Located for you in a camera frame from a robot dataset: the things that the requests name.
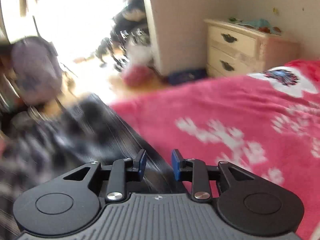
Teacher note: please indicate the cream bedside nightstand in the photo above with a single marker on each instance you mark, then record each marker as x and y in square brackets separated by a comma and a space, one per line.
[234, 50]

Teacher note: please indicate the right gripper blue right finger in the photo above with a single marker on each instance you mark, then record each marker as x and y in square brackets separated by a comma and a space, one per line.
[179, 165]

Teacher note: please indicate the lavender puffer jacket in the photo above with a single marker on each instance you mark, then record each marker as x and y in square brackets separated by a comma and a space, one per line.
[37, 70]

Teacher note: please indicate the red floral fleece blanket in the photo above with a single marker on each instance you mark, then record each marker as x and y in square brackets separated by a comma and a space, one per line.
[266, 123]

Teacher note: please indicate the pink plastic bag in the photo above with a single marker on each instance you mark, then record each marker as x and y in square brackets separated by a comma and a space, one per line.
[136, 74]

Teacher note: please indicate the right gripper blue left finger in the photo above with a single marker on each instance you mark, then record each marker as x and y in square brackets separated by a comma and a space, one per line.
[139, 164]

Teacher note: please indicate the black white plaid shirt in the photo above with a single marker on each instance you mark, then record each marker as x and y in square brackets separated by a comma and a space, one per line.
[38, 149]

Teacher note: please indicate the wheelchair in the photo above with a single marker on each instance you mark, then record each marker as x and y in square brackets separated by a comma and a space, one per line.
[130, 24]

